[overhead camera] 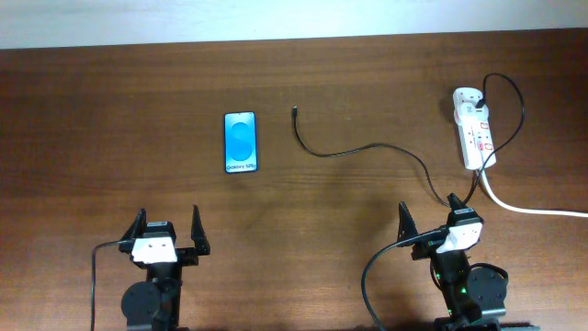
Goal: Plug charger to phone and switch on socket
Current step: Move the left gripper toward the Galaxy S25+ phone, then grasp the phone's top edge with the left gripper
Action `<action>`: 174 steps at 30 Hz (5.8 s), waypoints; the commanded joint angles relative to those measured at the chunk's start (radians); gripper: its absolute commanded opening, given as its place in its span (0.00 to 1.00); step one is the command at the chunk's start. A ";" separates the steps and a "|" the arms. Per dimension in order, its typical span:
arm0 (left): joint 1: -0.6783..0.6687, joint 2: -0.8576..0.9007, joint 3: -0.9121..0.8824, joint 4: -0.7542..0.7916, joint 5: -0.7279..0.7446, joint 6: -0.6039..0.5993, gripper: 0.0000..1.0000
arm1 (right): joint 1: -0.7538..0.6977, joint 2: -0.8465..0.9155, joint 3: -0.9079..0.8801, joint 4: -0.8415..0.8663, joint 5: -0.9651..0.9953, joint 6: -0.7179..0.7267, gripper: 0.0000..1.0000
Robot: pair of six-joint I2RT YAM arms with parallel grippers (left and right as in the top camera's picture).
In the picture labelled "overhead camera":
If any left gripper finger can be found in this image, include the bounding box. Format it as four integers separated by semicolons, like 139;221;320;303
191;205;210;251
120;209;146;242

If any white power strip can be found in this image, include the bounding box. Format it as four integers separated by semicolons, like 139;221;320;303
452;87;496;170

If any black USB charging cable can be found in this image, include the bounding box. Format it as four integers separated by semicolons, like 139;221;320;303
292;73;526;209

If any blue Galaxy smartphone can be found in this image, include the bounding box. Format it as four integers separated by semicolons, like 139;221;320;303
224;112;258;174

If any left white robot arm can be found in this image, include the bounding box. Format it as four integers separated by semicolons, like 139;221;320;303
119;206;210;330

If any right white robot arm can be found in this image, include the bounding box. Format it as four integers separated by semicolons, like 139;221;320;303
398;194;508;330

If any white USB charger adapter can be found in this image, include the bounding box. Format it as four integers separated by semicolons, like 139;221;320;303
459;100;489;121

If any white power strip cord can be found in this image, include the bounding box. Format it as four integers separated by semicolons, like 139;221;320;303
477;168;588;219

